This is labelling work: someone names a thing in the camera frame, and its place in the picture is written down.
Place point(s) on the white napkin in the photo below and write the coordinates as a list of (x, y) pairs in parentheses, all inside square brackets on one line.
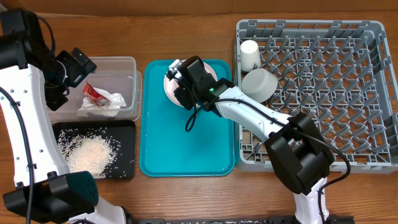
[(116, 101)]

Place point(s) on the clear plastic bin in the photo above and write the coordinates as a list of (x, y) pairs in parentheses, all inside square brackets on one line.
[(113, 75)]

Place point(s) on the black plastic tray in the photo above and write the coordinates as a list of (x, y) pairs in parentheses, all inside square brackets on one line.
[(125, 128)]

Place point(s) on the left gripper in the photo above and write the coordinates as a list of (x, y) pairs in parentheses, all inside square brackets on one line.
[(80, 70)]

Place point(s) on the pale green cup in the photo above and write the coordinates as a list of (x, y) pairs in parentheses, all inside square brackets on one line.
[(250, 58)]

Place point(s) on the pink plate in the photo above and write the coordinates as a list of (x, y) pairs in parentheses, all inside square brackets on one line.
[(171, 85)]

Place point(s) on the white rice leftovers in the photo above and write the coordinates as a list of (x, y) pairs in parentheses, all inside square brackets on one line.
[(100, 151)]

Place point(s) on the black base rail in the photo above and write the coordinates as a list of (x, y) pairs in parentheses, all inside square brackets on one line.
[(269, 220)]

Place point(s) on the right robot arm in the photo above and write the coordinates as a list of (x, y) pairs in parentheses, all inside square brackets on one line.
[(299, 156)]

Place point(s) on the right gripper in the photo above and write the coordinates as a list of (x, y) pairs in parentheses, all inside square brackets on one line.
[(182, 93)]

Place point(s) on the grey bowl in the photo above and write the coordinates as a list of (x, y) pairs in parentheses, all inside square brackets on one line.
[(259, 84)]

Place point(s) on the red foil snack wrapper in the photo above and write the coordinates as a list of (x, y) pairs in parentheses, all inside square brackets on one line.
[(97, 98)]

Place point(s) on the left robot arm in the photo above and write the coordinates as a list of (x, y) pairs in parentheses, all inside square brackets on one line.
[(35, 80)]

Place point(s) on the teal serving tray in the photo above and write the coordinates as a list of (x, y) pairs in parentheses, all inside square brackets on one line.
[(166, 148)]

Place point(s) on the grey dishwasher rack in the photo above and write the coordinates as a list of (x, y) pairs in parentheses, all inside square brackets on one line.
[(341, 74)]

